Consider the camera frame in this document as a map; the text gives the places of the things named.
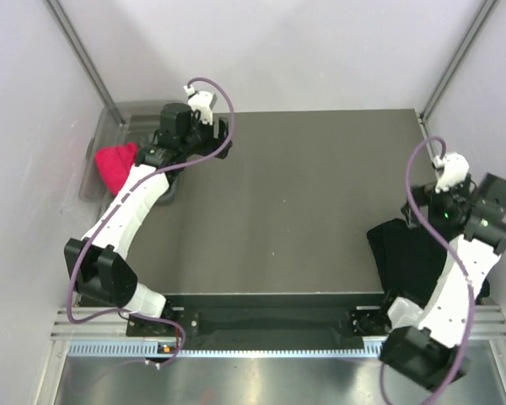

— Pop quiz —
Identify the black t shirt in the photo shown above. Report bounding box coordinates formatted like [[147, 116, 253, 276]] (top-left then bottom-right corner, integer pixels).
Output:
[[365, 218, 491, 307]]

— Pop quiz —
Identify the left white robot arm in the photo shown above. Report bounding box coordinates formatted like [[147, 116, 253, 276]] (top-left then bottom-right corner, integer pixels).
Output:
[[64, 91, 231, 335]]

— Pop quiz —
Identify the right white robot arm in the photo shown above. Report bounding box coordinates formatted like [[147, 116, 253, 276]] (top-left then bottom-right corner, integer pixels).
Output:
[[376, 173, 506, 395]]

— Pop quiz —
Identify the grey plastic bin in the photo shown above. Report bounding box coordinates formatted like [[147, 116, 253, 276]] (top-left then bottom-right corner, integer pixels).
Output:
[[79, 100, 175, 209]]

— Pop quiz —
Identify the pink t shirt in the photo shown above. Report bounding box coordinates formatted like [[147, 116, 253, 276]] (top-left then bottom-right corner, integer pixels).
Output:
[[94, 143, 138, 196]]

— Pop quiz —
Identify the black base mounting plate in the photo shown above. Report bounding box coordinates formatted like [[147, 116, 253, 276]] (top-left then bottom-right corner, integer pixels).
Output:
[[125, 292, 393, 338]]

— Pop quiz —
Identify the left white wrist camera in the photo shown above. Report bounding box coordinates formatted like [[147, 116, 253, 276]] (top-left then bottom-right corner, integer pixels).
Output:
[[183, 84, 218, 126]]

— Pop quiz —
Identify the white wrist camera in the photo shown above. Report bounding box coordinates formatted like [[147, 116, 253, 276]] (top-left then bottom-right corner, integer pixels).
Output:
[[432, 153, 470, 194], [183, 84, 218, 126]]

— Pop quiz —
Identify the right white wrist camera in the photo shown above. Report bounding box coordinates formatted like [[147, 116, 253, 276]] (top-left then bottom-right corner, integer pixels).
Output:
[[432, 153, 470, 194]]

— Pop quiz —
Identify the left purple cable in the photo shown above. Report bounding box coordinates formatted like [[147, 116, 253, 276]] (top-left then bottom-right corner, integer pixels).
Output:
[[66, 78, 236, 366]]

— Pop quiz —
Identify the left aluminium frame post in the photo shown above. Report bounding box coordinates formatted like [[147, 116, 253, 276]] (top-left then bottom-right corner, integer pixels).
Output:
[[43, 0, 125, 126]]

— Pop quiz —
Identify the aluminium frame post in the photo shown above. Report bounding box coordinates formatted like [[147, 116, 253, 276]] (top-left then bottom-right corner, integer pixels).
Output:
[[43, 0, 125, 126], [418, 0, 499, 124]]

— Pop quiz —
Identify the grey slotted cable duct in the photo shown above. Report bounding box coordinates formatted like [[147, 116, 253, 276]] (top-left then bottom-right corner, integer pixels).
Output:
[[67, 339, 384, 359]]

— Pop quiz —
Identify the right aluminium frame post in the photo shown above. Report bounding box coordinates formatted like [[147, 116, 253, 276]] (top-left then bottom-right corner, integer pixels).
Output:
[[418, 0, 499, 124]]

